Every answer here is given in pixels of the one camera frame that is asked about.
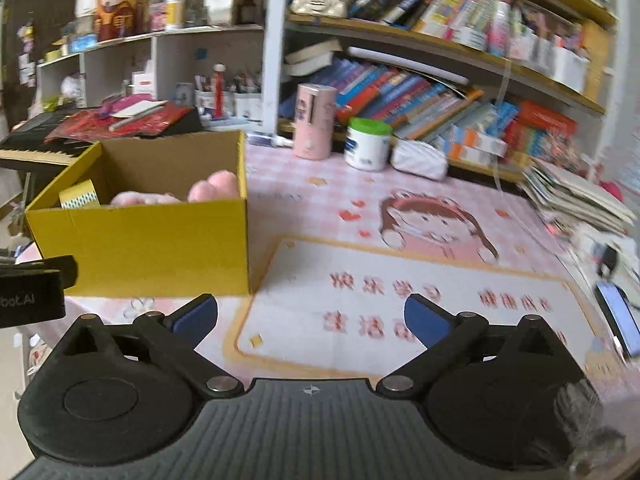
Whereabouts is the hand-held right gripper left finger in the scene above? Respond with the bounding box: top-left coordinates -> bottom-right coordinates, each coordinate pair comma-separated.
52,294 -> 246,402

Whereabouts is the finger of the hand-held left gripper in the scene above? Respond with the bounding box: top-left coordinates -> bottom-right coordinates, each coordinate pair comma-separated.
0,255 -> 78,291

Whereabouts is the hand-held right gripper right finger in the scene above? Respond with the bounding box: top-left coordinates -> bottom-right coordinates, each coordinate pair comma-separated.
376,294 -> 581,402

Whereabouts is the yellowish tape roll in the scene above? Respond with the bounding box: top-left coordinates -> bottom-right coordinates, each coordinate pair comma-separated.
59,180 -> 101,209

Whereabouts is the yellow cardboard box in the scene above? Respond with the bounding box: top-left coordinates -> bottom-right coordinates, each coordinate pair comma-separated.
25,130 -> 251,297

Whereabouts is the pink plush toy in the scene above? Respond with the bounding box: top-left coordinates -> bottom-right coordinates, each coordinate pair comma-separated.
110,170 -> 240,207

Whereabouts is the black electronic keyboard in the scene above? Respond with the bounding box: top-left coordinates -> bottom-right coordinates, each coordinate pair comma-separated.
0,107 -> 206,173

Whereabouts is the white quilted pouch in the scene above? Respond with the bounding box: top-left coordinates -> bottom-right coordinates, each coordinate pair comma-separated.
390,138 -> 449,181

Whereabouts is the blue orange carton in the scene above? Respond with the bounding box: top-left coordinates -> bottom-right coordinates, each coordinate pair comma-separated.
450,127 -> 508,157
442,142 -> 493,167

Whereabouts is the white notebook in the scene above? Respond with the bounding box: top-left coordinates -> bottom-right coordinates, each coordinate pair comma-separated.
107,100 -> 168,119

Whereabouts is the white power strip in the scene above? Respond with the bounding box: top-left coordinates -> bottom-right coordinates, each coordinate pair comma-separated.
575,225 -> 640,281

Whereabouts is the white jar green lid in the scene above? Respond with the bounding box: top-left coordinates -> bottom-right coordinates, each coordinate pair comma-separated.
345,117 -> 393,172

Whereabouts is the black charger plug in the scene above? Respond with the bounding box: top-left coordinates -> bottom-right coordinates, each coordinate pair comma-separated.
597,245 -> 619,278

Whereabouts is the stack of paper booklets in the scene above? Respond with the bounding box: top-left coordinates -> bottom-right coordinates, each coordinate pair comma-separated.
520,157 -> 636,235

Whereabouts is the black smartphone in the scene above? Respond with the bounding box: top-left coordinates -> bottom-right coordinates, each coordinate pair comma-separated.
594,281 -> 640,358

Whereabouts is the white pen cup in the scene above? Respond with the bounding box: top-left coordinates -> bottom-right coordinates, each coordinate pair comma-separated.
234,91 -> 263,122
194,87 -> 236,119

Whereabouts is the row of slanted colourful books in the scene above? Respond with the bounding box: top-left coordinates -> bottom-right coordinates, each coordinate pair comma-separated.
280,57 -> 521,143

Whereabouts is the red boxed book set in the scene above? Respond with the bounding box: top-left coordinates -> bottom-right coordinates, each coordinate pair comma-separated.
505,100 -> 578,161

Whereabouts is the pink cylindrical device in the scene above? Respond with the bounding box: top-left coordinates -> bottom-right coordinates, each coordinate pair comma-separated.
292,83 -> 338,161

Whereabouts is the red hanging doll ornament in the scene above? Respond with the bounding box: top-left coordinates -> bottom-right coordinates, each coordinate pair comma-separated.
212,62 -> 227,117

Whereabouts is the white cubby shelf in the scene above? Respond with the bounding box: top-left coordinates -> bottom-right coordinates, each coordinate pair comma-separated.
37,25 -> 266,123

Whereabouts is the fortune god printed canister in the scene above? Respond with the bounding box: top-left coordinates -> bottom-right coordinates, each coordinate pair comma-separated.
95,0 -> 146,42

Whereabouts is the white bottle yellow label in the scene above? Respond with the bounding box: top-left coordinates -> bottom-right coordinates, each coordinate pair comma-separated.
165,0 -> 187,31

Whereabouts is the white desk organizer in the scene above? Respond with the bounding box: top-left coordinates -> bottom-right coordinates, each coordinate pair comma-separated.
530,35 -> 591,93

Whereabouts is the thick lying book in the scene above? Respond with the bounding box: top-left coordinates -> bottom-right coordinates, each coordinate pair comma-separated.
285,40 -> 343,77

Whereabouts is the yellow wicker basket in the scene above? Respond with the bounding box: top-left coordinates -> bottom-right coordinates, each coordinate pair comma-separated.
582,22 -> 613,103

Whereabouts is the white paper bag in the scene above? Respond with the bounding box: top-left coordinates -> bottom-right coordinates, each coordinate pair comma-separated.
205,0 -> 236,26

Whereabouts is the row of upright shelf books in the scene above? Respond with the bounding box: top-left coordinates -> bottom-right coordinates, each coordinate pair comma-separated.
345,0 -> 506,53

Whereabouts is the white hanging cable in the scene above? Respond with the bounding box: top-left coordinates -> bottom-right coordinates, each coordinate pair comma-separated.
490,0 -> 516,192

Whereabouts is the wooden bookshelf white frame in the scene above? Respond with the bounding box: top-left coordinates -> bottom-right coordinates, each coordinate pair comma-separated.
262,0 -> 621,186

